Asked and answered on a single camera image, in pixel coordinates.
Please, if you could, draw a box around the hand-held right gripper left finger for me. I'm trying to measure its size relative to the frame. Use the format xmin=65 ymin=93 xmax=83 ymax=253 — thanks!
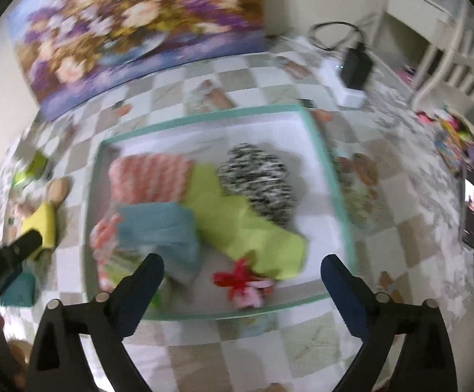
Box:
xmin=25 ymin=252 xmax=165 ymax=392

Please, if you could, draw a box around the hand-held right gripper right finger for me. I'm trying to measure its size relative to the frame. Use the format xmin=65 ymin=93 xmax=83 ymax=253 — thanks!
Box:
xmin=319 ymin=253 xmax=459 ymax=392

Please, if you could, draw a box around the pink floral scrunchie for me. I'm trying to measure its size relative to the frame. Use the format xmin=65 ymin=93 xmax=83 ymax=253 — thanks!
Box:
xmin=8 ymin=202 xmax=35 ymax=223

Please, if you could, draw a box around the yellow sponge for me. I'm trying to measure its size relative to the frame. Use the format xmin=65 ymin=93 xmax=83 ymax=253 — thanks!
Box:
xmin=20 ymin=202 xmax=58 ymax=251

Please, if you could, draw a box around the green tissue pack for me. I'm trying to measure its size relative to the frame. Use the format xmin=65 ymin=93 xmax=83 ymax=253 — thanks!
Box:
xmin=100 ymin=249 xmax=164 ymax=309
xmin=12 ymin=151 xmax=50 ymax=186

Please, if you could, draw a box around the teal rimmed white tray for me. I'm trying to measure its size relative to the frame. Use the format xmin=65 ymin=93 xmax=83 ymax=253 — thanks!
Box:
xmin=82 ymin=103 xmax=359 ymax=321

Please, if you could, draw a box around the blue face mask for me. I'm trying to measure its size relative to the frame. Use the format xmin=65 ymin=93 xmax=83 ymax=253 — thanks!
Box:
xmin=116 ymin=202 xmax=202 ymax=282

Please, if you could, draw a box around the beige round puff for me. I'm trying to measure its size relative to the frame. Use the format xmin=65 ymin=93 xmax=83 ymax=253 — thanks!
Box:
xmin=46 ymin=176 xmax=74 ymax=205

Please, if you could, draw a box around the red pink yarn flower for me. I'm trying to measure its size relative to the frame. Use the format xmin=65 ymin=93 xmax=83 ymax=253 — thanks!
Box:
xmin=213 ymin=258 xmax=274 ymax=310

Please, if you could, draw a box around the pink white fluffy sock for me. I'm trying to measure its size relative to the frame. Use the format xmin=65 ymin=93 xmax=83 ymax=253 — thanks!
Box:
xmin=89 ymin=153 xmax=194 ymax=290

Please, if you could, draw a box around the lime green cloth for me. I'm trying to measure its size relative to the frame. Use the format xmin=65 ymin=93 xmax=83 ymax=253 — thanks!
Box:
xmin=184 ymin=163 xmax=308 ymax=282

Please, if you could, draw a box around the black white spotted scrunchie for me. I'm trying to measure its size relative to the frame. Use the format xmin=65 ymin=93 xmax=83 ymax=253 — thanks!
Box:
xmin=216 ymin=143 xmax=299 ymax=227

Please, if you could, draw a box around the teal pouch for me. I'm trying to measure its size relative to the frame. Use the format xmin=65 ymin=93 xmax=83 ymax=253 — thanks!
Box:
xmin=0 ymin=271 xmax=37 ymax=308

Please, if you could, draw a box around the grey floral tablecloth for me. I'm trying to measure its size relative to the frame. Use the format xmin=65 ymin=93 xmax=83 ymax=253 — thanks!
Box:
xmin=331 ymin=102 xmax=474 ymax=335

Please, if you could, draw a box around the black smartphone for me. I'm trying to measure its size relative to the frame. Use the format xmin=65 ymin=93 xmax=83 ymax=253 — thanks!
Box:
xmin=461 ymin=177 xmax=474 ymax=250

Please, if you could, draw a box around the colourful trinket pile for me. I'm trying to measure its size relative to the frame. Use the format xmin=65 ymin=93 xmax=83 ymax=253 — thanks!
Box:
xmin=414 ymin=106 xmax=474 ymax=172

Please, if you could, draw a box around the white power strip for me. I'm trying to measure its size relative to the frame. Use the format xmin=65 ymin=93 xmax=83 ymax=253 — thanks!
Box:
xmin=319 ymin=59 xmax=366 ymax=109

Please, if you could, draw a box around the black charger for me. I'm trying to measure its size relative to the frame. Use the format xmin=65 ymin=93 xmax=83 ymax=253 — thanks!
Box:
xmin=339 ymin=43 xmax=374 ymax=90

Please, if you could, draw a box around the flower painting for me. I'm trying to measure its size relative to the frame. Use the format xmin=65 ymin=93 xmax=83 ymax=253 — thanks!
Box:
xmin=6 ymin=0 xmax=267 ymax=121

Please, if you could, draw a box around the white chair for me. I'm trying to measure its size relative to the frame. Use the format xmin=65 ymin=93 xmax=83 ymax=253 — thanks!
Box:
xmin=378 ymin=0 xmax=474 ymax=111

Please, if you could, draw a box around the black cable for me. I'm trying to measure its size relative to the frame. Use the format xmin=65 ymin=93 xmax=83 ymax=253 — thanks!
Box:
xmin=309 ymin=21 xmax=368 ymax=52

